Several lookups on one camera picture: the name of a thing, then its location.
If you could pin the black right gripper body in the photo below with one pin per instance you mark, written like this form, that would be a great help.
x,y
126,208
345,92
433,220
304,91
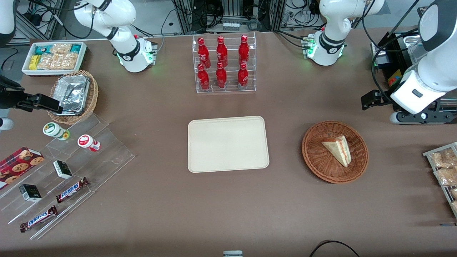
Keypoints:
x,y
8,97

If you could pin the triangle sandwich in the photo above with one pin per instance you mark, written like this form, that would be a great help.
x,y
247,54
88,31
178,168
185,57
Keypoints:
x,y
339,150

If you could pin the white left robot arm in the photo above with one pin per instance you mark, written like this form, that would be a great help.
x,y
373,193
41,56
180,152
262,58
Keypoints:
x,y
332,21

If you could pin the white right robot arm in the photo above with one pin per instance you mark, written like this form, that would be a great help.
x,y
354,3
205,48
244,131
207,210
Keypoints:
x,y
126,53

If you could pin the light wicker basket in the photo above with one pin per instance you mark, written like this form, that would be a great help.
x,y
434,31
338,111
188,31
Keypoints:
x,y
92,96

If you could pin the brown round wicker basket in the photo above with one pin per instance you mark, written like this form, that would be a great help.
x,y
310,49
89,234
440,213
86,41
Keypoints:
x,y
317,160

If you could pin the beige plastic tray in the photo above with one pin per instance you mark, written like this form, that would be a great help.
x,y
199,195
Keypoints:
x,y
228,144

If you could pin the green lid yogurt bottle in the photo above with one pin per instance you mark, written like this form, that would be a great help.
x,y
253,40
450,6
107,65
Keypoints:
x,y
53,130

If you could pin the aluminium foil container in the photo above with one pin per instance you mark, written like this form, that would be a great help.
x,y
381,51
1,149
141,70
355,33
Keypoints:
x,y
73,92

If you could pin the yellow snack packet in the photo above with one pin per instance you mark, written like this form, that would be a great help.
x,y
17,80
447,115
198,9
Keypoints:
x,y
34,62

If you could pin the black food warmer case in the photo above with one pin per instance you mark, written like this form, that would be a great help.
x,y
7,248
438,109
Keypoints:
x,y
400,53

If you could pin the large clear rice cracker bag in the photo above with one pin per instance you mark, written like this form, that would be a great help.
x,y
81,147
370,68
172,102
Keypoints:
x,y
59,61

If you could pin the teal snack packet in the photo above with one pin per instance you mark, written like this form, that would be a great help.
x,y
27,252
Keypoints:
x,y
75,48
43,50

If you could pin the small clear rice cracker bag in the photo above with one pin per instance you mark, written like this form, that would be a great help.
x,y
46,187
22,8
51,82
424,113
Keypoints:
x,y
60,48

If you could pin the red lid yogurt bottle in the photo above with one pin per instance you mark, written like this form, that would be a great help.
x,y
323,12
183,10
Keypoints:
x,y
86,141

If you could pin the white rectangular snack bin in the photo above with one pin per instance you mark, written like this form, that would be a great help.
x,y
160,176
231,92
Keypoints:
x,y
82,57

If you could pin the red cookie box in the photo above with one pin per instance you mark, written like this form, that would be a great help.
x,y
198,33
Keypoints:
x,y
18,166

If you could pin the small black box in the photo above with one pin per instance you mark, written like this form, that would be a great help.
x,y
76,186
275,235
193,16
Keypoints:
x,y
30,192
62,169

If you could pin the clear bag of fried snacks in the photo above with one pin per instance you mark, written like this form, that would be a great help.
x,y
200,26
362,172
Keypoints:
x,y
455,207
454,193
446,176
442,159

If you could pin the clear acrylic step display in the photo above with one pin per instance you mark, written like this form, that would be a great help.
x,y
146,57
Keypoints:
x,y
107,157

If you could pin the Snickers chocolate bar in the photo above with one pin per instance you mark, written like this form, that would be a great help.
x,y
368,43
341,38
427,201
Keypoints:
x,y
38,218
71,190

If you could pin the red cola bottle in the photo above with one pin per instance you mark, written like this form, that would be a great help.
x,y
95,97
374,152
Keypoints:
x,y
244,50
243,76
203,78
221,51
221,76
203,53

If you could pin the clear acrylic bottle rack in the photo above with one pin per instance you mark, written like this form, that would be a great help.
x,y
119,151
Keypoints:
x,y
230,89

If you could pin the white power strip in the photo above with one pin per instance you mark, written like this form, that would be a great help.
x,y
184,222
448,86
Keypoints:
x,y
230,26

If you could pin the small grey device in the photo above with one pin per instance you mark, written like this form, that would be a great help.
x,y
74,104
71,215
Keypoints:
x,y
232,253

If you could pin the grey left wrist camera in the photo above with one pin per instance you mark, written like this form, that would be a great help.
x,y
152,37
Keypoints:
x,y
425,117

